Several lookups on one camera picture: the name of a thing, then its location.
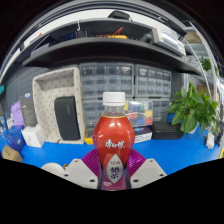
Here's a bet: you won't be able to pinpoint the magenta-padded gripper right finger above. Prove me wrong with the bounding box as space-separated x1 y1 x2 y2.
127 148 168 190

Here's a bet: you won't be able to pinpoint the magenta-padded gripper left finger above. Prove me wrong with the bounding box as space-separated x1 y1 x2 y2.
62 148 101 190

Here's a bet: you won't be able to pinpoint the red drink bottle white cap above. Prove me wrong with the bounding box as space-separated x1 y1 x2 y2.
91 91 136 192

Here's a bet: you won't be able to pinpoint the yellow multimeter red leads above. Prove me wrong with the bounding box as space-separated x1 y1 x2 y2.
83 128 96 145

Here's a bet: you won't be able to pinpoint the black box white label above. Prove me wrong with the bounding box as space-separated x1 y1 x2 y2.
133 125 154 144

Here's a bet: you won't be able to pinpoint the black zip case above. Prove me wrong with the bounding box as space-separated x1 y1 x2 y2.
151 120 185 140

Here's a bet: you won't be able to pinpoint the black rectangular speaker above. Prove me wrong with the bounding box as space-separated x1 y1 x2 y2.
54 95 82 141

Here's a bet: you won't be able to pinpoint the white cardboard box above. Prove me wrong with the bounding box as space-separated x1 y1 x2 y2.
21 123 46 149

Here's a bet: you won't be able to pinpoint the clear organizer box coloured parts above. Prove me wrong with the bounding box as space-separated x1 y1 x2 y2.
124 100 154 128

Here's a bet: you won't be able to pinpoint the grey small-parts drawer cabinet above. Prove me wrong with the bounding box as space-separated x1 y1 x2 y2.
81 99 106 131
134 64 173 99
152 98 172 122
79 62 135 100

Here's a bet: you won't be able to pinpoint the small white adapter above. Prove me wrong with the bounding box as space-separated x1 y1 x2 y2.
205 132 215 150

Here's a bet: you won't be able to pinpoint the brown cardboard box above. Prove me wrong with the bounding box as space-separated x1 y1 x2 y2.
2 144 24 163

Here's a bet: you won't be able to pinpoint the potted green plant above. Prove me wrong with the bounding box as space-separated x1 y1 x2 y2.
166 82 219 135

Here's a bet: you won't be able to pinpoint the white perforated tray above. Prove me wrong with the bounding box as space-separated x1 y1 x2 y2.
32 66 86 145

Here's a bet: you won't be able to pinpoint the dark grey flat box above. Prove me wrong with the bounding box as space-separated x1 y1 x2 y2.
18 93 39 128

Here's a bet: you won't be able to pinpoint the purple plastic bag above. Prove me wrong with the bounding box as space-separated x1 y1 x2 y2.
10 100 26 127

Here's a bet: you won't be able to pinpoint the white shelf unit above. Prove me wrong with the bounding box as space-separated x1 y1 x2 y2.
181 21 223 101

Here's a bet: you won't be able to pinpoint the white bench instrument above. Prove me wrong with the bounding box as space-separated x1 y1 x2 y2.
152 27 187 56

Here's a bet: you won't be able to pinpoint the black rounded case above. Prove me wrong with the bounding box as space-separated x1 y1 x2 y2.
107 9 133 22

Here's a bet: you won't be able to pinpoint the black wall shelf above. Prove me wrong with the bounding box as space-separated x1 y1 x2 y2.
21 36 203 76

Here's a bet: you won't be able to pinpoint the yellow tool red handles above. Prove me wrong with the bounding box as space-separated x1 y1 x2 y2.
99 27 129 40

